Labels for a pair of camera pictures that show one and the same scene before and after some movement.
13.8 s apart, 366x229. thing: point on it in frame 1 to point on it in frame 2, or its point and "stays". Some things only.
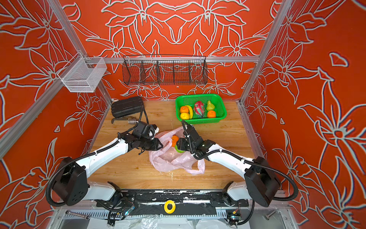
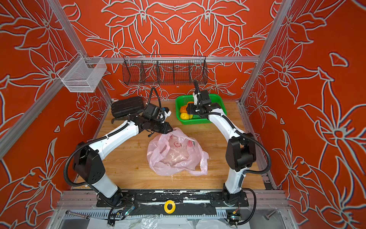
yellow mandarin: x=184 y=116 stays
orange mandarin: x=174 y=139 to x=189 y=102
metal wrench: x=86 y=216 stays
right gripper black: x=182 y=144 to x=194 y=109
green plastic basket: x=190 y=99 stays
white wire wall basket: x=83 y=74 stays
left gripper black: x=157 y=145 to x=166 y=128
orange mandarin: x=184 y=109 stays
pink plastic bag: x=167 y=159 stays
